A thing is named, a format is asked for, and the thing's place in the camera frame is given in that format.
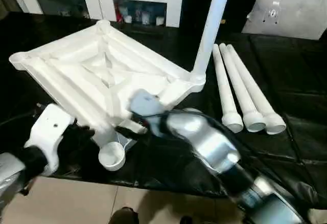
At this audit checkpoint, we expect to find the dark robot left foot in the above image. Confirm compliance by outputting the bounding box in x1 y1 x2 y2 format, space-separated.
111 207 136 224

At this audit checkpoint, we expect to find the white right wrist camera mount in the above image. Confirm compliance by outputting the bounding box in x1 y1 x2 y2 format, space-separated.
129 89 166 120

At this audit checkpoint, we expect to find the white plastic table leg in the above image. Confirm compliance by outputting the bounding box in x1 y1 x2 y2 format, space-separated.
226 44 287 136
213 43 244 133
191 0 235 78
219 43 267 133

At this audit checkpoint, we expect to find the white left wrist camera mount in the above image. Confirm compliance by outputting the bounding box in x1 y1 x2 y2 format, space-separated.
24 103 73 176

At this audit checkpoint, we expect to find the white plastic table top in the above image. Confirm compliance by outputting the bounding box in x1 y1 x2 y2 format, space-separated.
8 20 206 171

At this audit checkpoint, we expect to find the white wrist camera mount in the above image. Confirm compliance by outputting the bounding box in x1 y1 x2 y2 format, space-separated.
129 89 166 120
24 103 73 176

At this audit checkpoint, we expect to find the grey padded backrest cushion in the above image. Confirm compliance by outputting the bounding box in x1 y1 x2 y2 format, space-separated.
241 0 327 40

